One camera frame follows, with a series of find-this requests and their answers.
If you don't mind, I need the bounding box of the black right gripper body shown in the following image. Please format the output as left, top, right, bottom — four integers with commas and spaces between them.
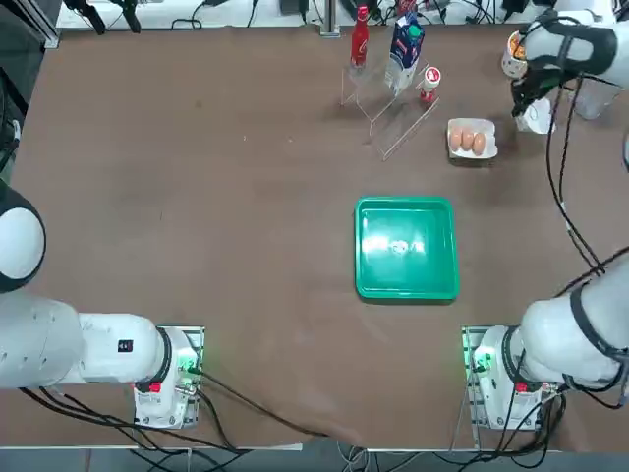
513, 64, 564, 103

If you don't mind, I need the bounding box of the white paper snack cup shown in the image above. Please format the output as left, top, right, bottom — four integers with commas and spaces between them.
500, 29, 532, 80

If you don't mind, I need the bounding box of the white paper egg box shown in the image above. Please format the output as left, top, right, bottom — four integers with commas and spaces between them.
445, 117, 500, 161

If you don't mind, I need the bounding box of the red jar white lid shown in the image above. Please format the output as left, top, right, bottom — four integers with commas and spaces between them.
417, 66, 443, 104

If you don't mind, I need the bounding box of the blue white milk carton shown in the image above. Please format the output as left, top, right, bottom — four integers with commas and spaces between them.
384, 13, 425, 97

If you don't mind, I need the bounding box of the clear acrylic step shelf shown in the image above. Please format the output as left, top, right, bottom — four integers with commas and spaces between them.
338, 61, 441, 161

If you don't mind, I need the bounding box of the green plastic tray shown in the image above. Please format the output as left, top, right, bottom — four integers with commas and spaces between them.
353, 196, 462, 302

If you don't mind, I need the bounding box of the black stand leg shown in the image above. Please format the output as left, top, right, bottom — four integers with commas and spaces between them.
115, 0, 143, 33
63, 0, 107, 35

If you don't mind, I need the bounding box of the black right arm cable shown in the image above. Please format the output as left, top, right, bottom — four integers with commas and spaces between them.
543, 68, 629, 306

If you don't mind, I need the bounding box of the aluminium frame post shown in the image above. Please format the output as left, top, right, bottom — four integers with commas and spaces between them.
318, 0, 341, 38

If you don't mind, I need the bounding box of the black left base cable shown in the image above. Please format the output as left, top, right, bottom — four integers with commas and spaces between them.
191, 366, 368, 446

